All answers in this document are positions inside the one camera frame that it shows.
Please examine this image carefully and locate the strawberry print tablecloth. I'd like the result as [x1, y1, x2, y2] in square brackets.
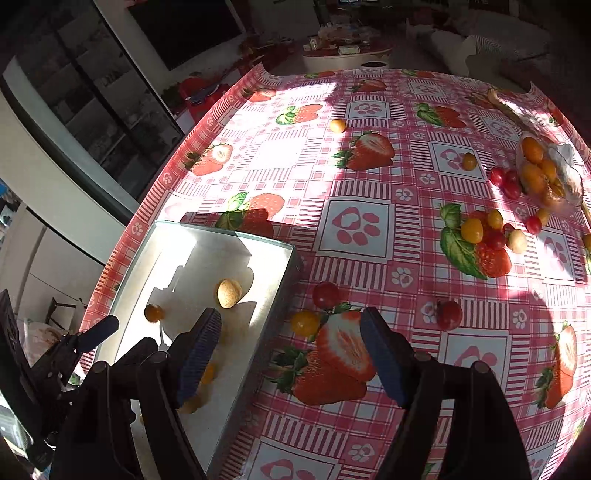
[78, 68, 591, 480]

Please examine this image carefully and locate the dark glass cabinet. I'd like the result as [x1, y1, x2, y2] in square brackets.
[4, 9, 185, 204]

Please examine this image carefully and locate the light grey sofa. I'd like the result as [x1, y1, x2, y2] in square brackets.
[425, 9, 555, 77]

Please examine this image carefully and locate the large red tomato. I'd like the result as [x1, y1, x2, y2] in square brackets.
[436, 300, 463, 331]

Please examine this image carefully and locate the black flat television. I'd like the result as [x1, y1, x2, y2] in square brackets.
[127, 0, 245, 71]

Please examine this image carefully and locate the white cabinet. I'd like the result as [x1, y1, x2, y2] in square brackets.
[0, 180, 109, 319]

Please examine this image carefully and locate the red plastic object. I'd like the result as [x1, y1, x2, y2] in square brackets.
[178, 76, 229, 116]

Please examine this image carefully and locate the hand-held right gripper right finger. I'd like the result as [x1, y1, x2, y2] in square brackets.
[359, 307, 532, 480]

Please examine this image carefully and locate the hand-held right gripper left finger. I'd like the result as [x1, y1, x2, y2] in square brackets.
[48, 307, 223, 480]

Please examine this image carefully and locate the white cardboard box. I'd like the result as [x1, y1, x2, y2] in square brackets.
[99, 220, 303, 480]

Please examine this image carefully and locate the round coffee table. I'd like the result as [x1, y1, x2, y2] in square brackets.
[302, 28, 393, 70]

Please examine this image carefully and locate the clear glass bowl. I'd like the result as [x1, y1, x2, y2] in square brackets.
[515, 133, 585, 215]

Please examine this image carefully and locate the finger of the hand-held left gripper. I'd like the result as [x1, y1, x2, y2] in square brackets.
[113, 337, 158, 370]
[76, 316, 120, 354]

